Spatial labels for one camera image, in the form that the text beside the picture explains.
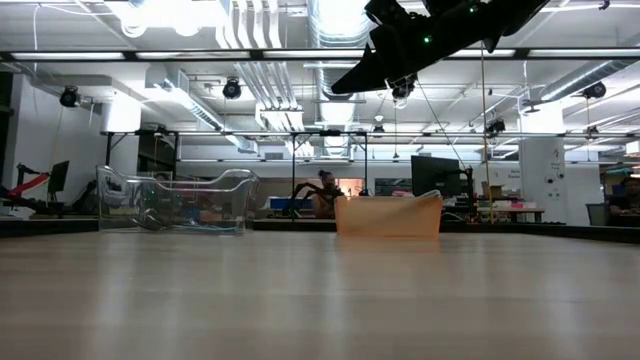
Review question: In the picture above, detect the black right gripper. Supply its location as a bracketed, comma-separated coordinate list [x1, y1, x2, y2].
[330, 0, 484, 96]

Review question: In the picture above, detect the black spoon teal handle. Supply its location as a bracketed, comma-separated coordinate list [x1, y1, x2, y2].
[133, 209, 231, 234]
[149, 214, 241, 235]
[144, 214, 240, 235]
[139, 212, 236, 235]

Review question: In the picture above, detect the clear plastic bin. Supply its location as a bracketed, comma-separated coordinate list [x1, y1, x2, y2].
[96, 164, 260, 235]

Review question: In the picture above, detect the black computer monitor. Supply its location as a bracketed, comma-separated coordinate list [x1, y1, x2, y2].
[410, 154, 474, 199]
[47, 159, 71, 196]

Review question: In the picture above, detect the blue storage bin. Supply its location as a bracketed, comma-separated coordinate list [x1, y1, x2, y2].
[269, 197, 312, 211]

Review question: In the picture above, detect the black overhead beam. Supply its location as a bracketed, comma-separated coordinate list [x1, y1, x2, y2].
[0, 48, 640, 63]

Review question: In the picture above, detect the brown cardboard box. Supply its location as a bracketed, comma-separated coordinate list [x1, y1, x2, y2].
[480, 180, 505, 201]

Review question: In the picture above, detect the background work desk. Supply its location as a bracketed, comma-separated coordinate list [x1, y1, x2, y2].
[474, 205, 546, 224]

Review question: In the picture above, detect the grey waste bin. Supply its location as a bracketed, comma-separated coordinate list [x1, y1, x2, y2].
[585, 202, 609, 227]

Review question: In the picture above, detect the storage shelving with bins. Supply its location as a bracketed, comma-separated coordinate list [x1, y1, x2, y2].
[599, 162, 640, 226]

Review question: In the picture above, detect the silver ventilation duct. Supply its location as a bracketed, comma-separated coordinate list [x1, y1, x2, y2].
[307, 0, 376, 101]
[539, 59, 640, 101]

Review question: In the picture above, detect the yellow hanging cord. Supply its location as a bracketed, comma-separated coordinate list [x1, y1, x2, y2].
[478, 42, 496, 225]

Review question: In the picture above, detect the black background workstation frame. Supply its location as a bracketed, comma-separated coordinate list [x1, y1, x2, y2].
[99, 128, 640, 224]

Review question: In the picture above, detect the black aluminium table frame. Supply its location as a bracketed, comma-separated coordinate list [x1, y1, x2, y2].
[0, 217, 640, 244]

